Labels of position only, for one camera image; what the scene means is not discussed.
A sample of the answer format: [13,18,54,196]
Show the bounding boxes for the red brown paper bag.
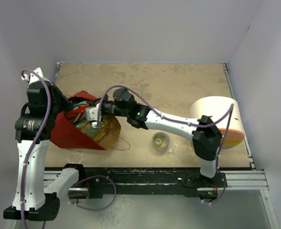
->
[50,91,121,150]

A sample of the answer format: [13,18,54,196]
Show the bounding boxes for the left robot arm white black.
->
[3,81,86,221]

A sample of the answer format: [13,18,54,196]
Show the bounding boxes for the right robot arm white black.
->
[97,85,222,187]

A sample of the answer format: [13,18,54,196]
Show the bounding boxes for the yellow kettle chips bag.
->
[75,119,111,142]

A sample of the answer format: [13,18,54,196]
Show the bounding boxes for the green snack packet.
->
[68,101,91,113]

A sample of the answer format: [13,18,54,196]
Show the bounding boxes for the clear tape roll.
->
[151,132,170,152]

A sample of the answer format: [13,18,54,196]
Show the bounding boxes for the large white paper roll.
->
[190,96,245,149]

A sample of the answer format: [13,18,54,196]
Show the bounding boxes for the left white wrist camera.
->
[21,67,50,84]

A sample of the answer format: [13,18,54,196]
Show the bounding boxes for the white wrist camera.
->
[85,106,101,128]
[21,67,50,84]

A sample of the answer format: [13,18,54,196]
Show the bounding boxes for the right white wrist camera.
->
[85,106,101,128]

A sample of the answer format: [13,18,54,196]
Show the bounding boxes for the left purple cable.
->
[20,69,117,229]

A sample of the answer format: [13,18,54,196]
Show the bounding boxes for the purple cable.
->
[92,85,234,206]
[20,69,117,229]

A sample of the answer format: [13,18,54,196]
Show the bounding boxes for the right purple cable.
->
[92,85,234,206]

